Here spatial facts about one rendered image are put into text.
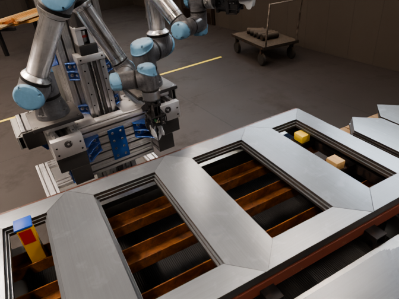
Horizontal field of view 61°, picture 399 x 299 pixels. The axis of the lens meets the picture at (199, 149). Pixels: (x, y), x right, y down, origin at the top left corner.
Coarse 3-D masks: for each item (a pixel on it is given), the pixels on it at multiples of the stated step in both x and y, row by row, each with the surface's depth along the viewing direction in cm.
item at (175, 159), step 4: (176, 156) 153; (164, 160) 151; (168, 160) 151; (172, 160) 151; (176, 160) 150; (180, 160) 150; (184, 160) 150; (160, 164) 149; (164, 164) 148; (168, 164) 148; (172, 164) 148; (156, 168) 146; (160, 168) 146
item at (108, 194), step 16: (272, 128) 167; (288, 128) 170; (304, 128) 168; (240, 144) 160; (336, 144) 152; (368, 160) 140; (144, 176) 143; (288, 176) 136; (384, 176) 134; (112, 192) 138; (304, 192) 128; (176, 208) 127; (320, 208) 122; (384, 208) 117; (48, 224) 124; (192, 224) 118; (352, 224) 111; (304, 256) 105; (128, 272) 103; (272, 272) 100; (240, 288) 95
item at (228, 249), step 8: (256, 224) 114; (240, 232) 111; (248, 232) 111; (256, 232) 111; (264, 232) 110; (224, 240) 109; (232, 240) 109; (240, 240) 108; (248, 240) 108; (256, 240) 108; (264, 240) 107; (216, 248) 107; (224, 248) 106; (232, 248) 106; (240, 248) 106; (248, 248) 105; (224, 256) 104; (232, 256) 103
